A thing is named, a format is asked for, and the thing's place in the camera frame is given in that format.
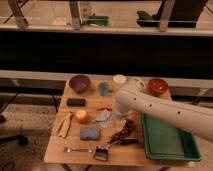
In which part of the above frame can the silver fork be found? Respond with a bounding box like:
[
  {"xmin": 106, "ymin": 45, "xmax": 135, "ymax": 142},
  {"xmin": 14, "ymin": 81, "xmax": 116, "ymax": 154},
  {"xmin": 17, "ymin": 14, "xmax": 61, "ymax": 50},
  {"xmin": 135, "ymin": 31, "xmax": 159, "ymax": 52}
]
[{"xmin": 63, "ymin": 147, "xmax": 94, "ymax": 153}]

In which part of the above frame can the black handled tool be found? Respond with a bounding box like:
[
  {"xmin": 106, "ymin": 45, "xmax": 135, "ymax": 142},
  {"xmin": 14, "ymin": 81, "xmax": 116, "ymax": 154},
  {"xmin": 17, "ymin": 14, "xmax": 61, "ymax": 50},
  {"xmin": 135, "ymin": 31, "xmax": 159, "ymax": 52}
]
[{"xmin": 117, "ymin": 139, "xmax": 139, "ymax": 145}]

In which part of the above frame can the red bowl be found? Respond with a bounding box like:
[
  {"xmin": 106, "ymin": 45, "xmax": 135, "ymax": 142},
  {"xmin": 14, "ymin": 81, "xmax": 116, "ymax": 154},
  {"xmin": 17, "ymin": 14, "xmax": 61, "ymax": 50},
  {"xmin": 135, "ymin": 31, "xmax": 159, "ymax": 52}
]
[{"xmin": 148, "ymin": 78, "xmax": 168, "ymax": 96}]

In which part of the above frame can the orange apple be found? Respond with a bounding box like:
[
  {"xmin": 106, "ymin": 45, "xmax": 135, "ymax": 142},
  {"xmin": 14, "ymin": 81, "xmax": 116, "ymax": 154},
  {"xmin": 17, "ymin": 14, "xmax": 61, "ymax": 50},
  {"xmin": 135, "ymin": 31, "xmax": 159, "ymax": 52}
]
[{"xmin": 75, "ymin": 110, "xmax": 89, "ymax": 124}]

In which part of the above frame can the wooden table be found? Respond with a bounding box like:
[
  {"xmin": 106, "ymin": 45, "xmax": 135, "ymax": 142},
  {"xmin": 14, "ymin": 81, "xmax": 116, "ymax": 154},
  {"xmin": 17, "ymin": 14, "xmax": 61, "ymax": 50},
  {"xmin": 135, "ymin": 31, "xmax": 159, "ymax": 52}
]
[{"xmin": 44, "ymin": 79, "xmax": 195, "ymax": 168}]

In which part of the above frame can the blue plastic cup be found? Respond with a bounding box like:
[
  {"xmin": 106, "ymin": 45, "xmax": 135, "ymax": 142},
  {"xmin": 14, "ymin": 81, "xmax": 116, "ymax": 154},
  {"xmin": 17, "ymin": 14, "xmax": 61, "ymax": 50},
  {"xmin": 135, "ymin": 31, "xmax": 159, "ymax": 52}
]
[{"xmin": 98, "ymin": 82, "xmax": 109, "ymax": 96}]

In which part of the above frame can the white cup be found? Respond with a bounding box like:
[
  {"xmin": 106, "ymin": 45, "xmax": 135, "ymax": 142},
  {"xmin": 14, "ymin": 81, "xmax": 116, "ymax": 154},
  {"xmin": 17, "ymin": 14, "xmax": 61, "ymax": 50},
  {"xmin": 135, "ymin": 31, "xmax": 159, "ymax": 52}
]
[{"xmin": 113, "ymin": 74, "xmax": 127, "ymax": 89}]

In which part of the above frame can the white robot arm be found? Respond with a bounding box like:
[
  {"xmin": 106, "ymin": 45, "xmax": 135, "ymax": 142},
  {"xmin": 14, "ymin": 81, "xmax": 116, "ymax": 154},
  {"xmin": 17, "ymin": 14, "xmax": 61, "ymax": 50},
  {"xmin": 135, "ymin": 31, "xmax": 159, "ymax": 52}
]
[{"xmin": 113, "ymin": 77, "xmax": 213, "ymax": 142}]

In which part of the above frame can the purple bowl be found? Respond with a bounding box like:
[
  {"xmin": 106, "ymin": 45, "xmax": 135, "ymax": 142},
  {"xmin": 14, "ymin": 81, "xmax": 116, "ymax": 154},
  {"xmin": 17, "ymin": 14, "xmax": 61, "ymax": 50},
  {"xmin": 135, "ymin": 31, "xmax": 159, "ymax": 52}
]
[{"xmin": 69, "ymin": 75, "xmax": 91, "ymax": 93}]

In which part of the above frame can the red chili pepper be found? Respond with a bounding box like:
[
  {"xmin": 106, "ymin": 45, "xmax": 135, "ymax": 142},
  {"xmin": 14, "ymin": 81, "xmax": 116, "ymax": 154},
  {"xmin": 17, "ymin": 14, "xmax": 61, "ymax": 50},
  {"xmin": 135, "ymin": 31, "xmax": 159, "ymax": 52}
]
[{"xmin": 96, "ymin": 106, "xmax": 112, "ymax": 111}]

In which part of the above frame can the green box on shelf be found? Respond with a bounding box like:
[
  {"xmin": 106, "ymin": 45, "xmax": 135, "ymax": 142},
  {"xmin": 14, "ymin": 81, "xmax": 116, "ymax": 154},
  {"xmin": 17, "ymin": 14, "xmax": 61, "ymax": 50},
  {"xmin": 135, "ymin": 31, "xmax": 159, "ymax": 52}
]
[{"xmin": 85, "ymin": 15, "xmax": 109, "ymax": 26}]

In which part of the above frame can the light blue towel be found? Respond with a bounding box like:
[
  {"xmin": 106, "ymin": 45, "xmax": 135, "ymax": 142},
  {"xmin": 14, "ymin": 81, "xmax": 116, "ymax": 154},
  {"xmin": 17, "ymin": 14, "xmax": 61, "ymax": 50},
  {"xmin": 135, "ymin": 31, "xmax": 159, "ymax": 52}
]
[{"xmin": 94, "ymin": 110, "xmax": 112, "ymax": 128}]

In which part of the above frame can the bunch of dark grapes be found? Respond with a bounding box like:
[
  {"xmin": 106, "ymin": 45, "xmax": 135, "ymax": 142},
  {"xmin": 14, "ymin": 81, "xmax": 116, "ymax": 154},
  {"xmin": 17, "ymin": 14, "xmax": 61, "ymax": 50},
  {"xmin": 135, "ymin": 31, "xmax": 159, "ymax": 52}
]
[{"xmin": 110, "ymin": 119, "xmax": 134, "ymax": 143}]

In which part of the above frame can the blue sponge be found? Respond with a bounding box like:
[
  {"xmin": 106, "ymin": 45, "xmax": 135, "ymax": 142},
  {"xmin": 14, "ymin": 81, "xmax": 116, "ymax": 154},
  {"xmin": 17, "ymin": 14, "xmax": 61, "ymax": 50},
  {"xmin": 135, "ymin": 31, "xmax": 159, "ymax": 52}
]
[{"xmin": 80, "ymin": 127, "xmax": 101, "ymax": 140}]

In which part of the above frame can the green plastic tray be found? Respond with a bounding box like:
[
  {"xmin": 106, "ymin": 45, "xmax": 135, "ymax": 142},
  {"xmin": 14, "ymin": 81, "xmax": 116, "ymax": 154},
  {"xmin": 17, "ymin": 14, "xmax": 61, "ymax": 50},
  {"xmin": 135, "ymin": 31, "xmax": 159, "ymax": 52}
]
[{"xmin": 141, "ymin": 113, "xmax": 201, "ymax": 162}]

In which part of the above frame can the yellow banana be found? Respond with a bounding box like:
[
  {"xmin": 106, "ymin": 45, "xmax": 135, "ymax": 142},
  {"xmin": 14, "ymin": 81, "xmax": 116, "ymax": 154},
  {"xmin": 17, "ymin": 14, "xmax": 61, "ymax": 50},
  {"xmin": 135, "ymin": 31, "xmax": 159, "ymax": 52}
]
[{"xmin": 56, "ymin": 112, "xmax": 73, "ymax": 138}]

